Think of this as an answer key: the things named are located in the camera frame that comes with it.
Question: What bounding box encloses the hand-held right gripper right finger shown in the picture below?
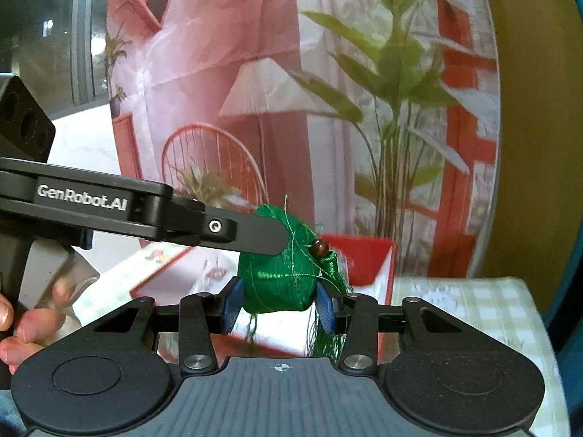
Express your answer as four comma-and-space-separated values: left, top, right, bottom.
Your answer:
316, 281, 484, 375

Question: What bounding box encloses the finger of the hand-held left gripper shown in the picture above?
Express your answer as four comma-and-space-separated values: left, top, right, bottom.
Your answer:
140, 196, 293, 256

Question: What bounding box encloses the dark window frame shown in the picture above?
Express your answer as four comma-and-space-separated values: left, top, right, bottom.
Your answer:
0, 0, 113, 117

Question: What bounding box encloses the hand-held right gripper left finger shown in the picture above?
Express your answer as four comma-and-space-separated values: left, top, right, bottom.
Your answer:
93, 277, 246, 377

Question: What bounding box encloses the teal fabric panel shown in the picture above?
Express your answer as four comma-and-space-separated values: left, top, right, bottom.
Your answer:
540, 237, 583, 437

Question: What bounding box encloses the printed room scene backdrop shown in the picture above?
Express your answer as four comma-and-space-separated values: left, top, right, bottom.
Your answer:
105, 0, 502, 284

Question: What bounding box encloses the green checked bunny tablecloth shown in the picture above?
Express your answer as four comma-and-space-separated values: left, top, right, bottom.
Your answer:
130, 243, 570, 437

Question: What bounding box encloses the person's left hand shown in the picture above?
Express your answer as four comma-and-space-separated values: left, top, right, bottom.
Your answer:
0, 279, 87, 375

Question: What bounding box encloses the green sachet with tassel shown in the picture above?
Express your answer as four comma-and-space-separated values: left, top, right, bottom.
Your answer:
237, 195, 353, 358

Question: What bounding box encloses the red cardboard box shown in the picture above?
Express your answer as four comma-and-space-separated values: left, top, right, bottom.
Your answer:
225, 234, 396, 358

